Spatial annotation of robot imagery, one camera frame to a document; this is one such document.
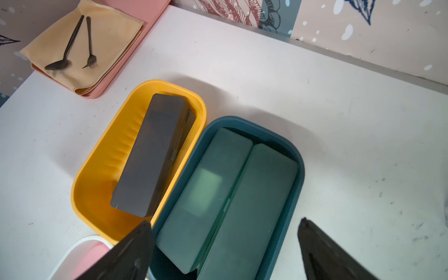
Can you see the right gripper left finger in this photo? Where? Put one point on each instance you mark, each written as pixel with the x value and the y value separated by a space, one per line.
pixel 128 260

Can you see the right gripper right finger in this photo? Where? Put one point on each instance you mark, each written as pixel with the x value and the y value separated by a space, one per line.
pixel 323 259

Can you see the pink pencil case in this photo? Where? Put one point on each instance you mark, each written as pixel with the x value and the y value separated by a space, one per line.
pixel 91 257

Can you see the green pencil case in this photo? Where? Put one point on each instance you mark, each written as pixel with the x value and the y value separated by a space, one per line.
pixel 188 228
pixel 241 241

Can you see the black pencil case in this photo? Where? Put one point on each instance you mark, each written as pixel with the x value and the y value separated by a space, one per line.
pixel 164 129

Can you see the white storage box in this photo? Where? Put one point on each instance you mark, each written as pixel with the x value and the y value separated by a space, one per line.
pixel 66 266

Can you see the yellow storage box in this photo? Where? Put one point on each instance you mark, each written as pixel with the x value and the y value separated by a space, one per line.
pixel 93 186

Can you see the dark teal storage box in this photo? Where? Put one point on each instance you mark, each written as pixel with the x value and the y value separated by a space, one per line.
pixel 161 268

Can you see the black spoon right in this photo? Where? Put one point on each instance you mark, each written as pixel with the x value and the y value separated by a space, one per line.
pixel 92 59

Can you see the black spoon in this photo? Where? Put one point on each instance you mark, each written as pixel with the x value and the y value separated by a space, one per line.
pixel 92 59
pixel 64 63

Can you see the black spoon left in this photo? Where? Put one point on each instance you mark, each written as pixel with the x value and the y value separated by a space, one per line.
pixel 64 63

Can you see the tan cloth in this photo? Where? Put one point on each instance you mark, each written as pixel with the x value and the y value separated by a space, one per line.
pixel 112 32

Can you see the pink tray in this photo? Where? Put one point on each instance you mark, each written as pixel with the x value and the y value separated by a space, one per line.
pixel 146 11

